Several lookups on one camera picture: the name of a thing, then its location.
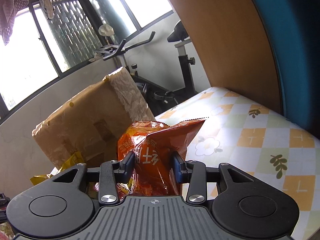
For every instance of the orange chip bag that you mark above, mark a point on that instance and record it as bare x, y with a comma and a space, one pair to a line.
153, 144

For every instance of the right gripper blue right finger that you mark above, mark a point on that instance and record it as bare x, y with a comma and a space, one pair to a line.
179, 168

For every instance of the wooden headboard panel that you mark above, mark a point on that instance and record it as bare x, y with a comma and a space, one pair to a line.
233, 47

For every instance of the floral checkered bed sheet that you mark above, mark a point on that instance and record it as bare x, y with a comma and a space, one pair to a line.
258, 141

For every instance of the hanging red patterned cloth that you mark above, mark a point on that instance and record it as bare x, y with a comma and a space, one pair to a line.
9, 9

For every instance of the window with black frame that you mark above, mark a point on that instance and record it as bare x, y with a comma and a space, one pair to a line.
51, 39

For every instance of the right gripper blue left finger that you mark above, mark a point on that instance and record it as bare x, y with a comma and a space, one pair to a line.
127, 166

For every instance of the brown cardboard box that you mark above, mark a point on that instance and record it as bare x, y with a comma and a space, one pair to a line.
92, 121

